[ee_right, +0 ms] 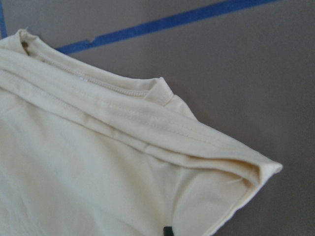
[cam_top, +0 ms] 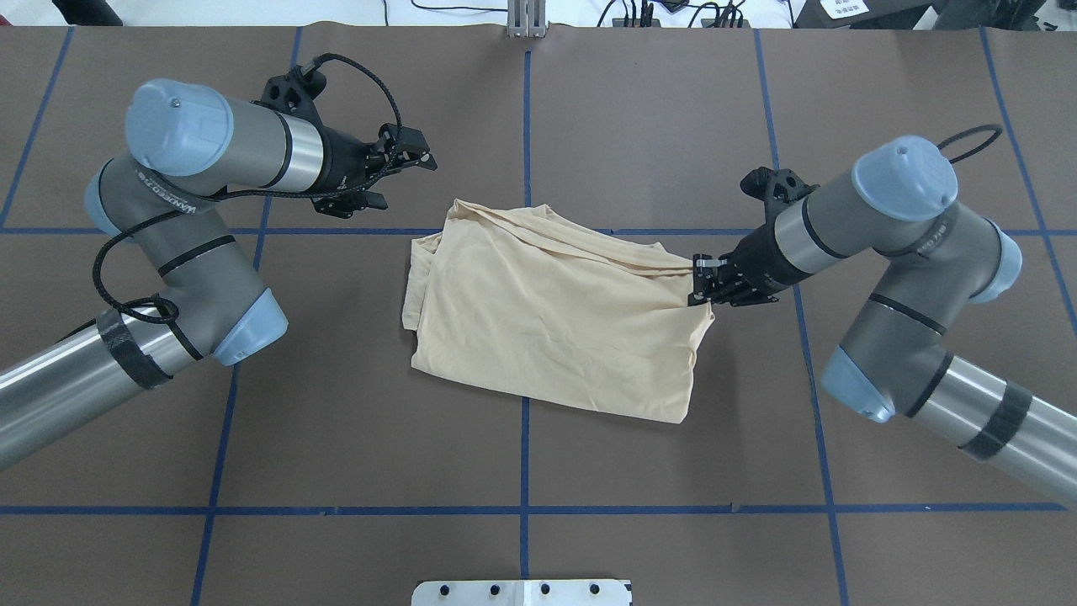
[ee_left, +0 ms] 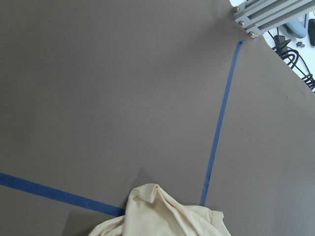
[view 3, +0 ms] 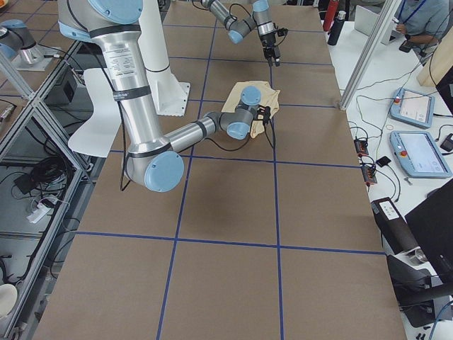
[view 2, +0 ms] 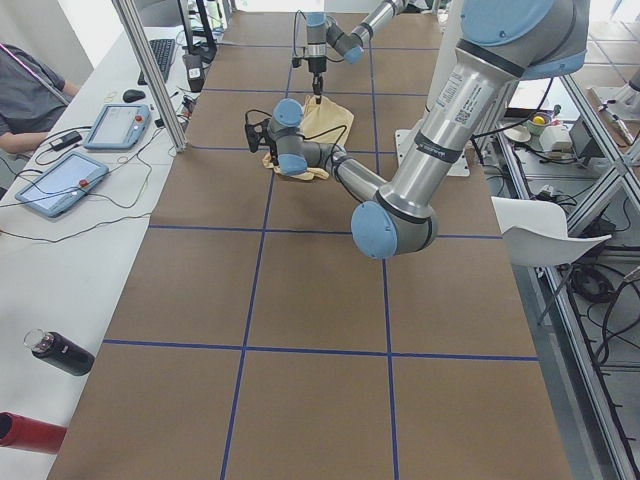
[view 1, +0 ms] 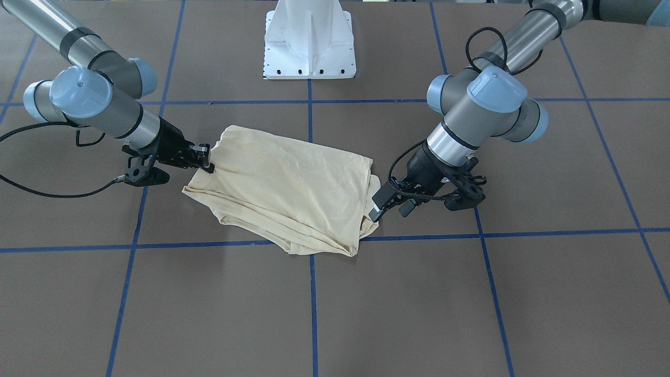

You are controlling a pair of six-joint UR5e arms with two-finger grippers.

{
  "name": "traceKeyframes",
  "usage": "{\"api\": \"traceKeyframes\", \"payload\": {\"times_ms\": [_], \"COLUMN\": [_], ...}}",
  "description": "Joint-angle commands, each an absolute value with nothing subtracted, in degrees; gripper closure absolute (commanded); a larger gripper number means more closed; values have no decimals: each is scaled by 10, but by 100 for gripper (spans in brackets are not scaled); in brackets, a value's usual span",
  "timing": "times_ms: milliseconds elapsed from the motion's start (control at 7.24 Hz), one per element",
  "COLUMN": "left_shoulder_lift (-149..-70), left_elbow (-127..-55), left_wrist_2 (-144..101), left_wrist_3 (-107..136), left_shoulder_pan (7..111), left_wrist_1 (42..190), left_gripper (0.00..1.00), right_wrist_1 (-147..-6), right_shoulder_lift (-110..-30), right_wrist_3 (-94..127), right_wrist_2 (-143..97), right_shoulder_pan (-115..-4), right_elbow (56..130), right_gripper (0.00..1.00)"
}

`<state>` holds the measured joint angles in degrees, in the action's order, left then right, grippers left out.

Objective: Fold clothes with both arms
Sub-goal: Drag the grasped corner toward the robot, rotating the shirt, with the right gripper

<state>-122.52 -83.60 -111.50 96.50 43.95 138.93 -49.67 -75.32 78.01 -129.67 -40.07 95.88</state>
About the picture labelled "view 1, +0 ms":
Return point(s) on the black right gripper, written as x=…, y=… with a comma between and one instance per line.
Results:
x=168, y=137

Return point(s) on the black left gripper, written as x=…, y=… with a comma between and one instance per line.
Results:
x=422, y=169

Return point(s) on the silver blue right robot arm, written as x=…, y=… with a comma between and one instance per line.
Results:
x=102, y=89

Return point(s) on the cream long-sleeve graphic shirt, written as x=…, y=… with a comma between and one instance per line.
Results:
x=304, y=197

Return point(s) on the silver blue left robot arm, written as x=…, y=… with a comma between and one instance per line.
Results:
x=486, y=100

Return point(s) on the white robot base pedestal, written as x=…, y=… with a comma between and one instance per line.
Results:
x=309, y=40

